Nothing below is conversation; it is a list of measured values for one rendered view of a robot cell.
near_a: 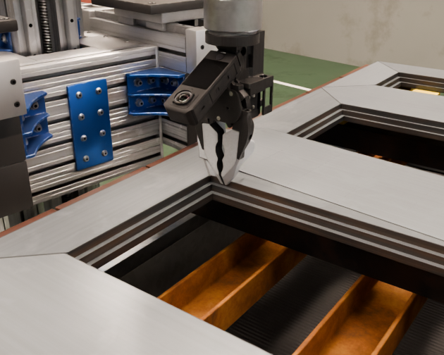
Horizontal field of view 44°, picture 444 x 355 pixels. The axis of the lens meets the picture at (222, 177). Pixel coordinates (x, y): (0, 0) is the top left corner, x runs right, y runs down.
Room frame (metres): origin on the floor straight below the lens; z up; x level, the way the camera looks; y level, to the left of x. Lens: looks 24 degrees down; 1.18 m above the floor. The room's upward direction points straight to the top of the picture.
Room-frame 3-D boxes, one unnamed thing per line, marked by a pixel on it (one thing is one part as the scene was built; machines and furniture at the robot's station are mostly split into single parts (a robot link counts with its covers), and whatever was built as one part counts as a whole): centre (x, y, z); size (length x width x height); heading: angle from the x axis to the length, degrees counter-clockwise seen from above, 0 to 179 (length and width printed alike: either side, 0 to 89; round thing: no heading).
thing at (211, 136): (0.74, 0.00, 0.89); 0.06 x 0.03 x 0.09; 144
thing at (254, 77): (0.73, -0.02, 0.99); 0.09 x 0.08 x 0.12; 144
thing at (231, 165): (0.72, -0.03, 0.89); 0.06 x 0.03 x 0.09; 144
